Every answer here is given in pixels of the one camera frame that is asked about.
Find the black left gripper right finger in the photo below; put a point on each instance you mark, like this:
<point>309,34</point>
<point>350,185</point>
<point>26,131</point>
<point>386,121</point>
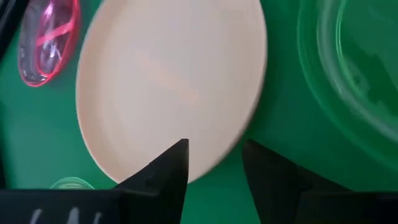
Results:
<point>270,186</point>

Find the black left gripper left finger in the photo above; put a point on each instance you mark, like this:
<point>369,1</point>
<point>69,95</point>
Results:
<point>164,186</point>

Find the small green transparent plate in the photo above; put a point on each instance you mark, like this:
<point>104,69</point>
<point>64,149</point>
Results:
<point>73,184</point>

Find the beige plastic plate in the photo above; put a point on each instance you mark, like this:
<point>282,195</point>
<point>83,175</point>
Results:
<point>171,77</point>

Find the large green transparent plate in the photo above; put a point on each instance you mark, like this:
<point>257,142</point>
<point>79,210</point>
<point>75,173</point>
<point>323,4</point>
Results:
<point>357,77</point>

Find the small pink transparent plate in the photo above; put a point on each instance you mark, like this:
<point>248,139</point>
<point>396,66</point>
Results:
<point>46,62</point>

